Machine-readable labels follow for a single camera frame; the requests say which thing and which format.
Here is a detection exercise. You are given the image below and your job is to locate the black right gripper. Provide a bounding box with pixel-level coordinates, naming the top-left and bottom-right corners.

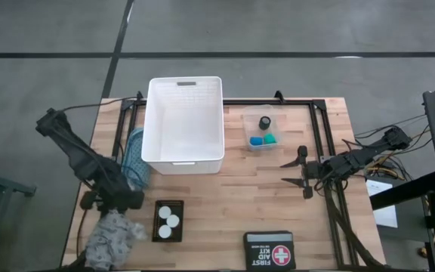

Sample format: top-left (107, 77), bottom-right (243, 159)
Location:
top-left (279, 145), bottom-right (332, 200)

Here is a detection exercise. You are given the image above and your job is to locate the grey diamond-patterned gown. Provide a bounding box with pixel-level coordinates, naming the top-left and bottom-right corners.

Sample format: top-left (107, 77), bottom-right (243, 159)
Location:
top-left (84, 209), bottom-right (147, 271)

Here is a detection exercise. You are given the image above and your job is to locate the white perforated plastic basket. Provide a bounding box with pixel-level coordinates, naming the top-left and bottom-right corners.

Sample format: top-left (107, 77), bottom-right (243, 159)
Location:
top-left (140, 76), bottom-right (225, 175)

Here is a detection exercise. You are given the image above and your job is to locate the black slotted plastic basket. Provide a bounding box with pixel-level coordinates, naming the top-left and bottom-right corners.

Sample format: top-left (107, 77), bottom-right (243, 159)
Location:
top-left (152, 199), bottom-right (185, 243)

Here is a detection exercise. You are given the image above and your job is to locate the clear plastic bin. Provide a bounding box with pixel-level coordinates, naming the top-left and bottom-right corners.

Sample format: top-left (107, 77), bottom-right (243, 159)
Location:
top-left (242, 104), bottom-right (282, 152)

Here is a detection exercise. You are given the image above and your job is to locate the light blue patterned gown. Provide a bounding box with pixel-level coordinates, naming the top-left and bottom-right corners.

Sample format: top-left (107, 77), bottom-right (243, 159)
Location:
top-left (121, 127), bottom-right (151, 190)

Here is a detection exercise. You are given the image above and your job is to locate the white paper sheet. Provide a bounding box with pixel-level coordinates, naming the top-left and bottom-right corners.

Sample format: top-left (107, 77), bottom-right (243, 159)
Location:
top-left (365, 178), bottom-right (399, 229)

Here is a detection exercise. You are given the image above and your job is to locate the black metal table frame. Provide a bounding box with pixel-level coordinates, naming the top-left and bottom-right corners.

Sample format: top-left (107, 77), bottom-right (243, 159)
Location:
top-left (112, 90), bottom-right (358, 271)

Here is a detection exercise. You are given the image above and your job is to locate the black cable bundle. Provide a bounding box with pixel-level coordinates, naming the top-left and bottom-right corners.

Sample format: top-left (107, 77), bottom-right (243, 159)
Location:
top-left (322, 180), bottom-right (387, 271)

